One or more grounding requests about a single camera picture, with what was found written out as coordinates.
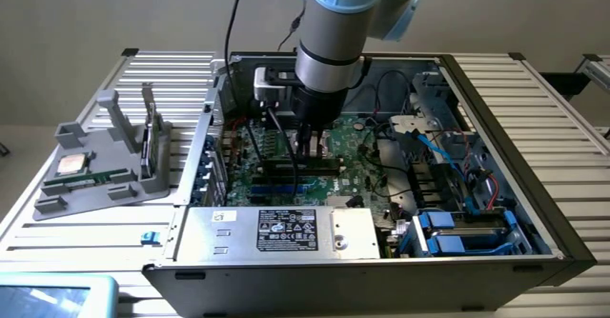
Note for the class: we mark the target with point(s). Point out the small blue plastic clip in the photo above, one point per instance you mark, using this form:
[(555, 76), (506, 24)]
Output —
[(148, 238)]

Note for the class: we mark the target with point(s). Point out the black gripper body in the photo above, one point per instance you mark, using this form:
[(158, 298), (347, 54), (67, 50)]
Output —
[(319, 107)]

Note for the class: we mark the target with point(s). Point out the black RAM slot bank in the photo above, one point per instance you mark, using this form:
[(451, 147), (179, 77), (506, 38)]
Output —
[(280, 167)]

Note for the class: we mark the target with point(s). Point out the neighbouring metal slat table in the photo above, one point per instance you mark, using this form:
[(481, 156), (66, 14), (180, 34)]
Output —
[(598, 68)]

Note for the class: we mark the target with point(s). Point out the graphics card with bracket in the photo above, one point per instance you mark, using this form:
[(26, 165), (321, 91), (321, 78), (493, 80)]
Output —
[(151, 135)]

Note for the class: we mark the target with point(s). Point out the grey parts rack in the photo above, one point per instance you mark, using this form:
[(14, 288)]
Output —
[(100, 189)]

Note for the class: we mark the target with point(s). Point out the black table corner cap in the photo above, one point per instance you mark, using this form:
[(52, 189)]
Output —
[(517, 56), (130, 52)]

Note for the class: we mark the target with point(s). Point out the green RAM stick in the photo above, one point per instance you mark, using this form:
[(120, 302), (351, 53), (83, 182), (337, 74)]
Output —
[(86, 180)]

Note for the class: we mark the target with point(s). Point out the blue disk bay carrier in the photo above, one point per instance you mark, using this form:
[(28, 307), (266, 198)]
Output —
[(441, 221)]

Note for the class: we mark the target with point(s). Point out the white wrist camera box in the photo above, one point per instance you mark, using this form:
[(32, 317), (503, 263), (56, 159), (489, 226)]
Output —
[(262, 85)]

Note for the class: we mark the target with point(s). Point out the CPU chip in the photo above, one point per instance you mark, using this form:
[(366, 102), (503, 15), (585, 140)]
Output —
[(75, 163)]

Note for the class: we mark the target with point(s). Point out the silver power supply unit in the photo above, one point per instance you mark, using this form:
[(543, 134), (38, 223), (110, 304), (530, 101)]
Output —
[(238, 236)]

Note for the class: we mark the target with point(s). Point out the blue teach pendant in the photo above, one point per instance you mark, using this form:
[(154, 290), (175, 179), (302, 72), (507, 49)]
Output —
[(102, 296)]

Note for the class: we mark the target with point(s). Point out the open black PC case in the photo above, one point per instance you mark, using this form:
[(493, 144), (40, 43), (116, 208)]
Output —
[(334, 286)]

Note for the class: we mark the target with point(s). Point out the blue expansion slot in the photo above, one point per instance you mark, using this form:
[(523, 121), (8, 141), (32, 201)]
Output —
[(271, 189)]

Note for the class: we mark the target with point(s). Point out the green motherboard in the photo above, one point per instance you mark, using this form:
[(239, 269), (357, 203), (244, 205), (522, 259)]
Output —
[(353, 143)]

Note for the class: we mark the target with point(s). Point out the metal drive cage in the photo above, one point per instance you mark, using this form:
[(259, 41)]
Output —
[(429, 93)]

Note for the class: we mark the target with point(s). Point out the silver CPU socket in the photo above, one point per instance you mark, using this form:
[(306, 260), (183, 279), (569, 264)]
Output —
[(329, 143)]

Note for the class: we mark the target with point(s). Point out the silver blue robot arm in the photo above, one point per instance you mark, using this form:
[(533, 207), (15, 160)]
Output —
[(329, 28)]

